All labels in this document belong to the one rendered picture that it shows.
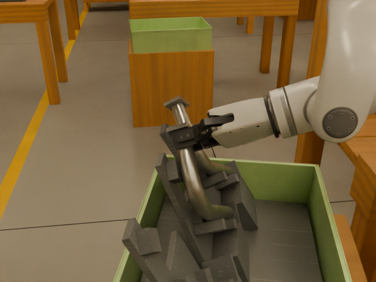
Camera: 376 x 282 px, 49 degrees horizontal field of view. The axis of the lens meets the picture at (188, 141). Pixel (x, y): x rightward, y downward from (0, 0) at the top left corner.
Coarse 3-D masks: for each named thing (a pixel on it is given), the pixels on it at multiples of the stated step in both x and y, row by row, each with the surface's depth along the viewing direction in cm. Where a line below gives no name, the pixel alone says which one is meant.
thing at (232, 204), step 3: (231, 201) 91; (234, 201) 91; (219, 204) 92; (222, 204) 92; (225, 204) 92; (228, 204) 92; (231, 204) 91; (234, 204) 91; (231, 207) 91; (234, 207) 91; (234, 210) 91; (237, 210) 92; (234, 213) 91; (237, 213) 91; (234, 216) 91; (237, 216) 90; (237, 219) 90; (237, 222) 90; (240, 222) 91
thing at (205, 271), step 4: (204, 268) 75; (208, 268) 75; (196, 272) 73; (200, 272) 73; (204, 272) 72; (208, 272) 74; (188, 276) 64; (196, 276) 73; (200, 276) 73; (204, 276) 72; (208, 276) 73; (176, 280) 64; (180, 280) 63; (184, 280) 63; (188, 280) 64; (200, 280) 72; (204, 280) 72; (208, 280) 72; (212, 280) 74; (224, 280) 74; (228, 280) 71; (232, 280) 73
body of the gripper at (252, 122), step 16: (208, 112) 68; (224, 112) 67; (240, 112) 66; (256, 112) 66; (224, 128) 66; (240, 128) 66; (256, 128) 67; (272, 128) 66; (224, 144) 72; (240, 144) 74
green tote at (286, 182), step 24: (240, 168) 108; (264, 168) 107; (288, 168) 106; (312, 168) 105; (264, 192) 111; (288, 192) 110; (312, 192) 106; (144, 216) 90; (312, 216) 104; (336, 240) 81; (120, 264) 75; (336, 264) 78
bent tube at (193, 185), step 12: (168, 132) 72; (180, 156) 72; (192, 156) 72; (180, 168) 72; (192, 168) 71; (192, 180) 70; (192, 192) 71; (204, 192) 72; (192, 204) 72; (204, 204) 72; (204, 216) 74; (216, 216) 77; (228, 216) 87
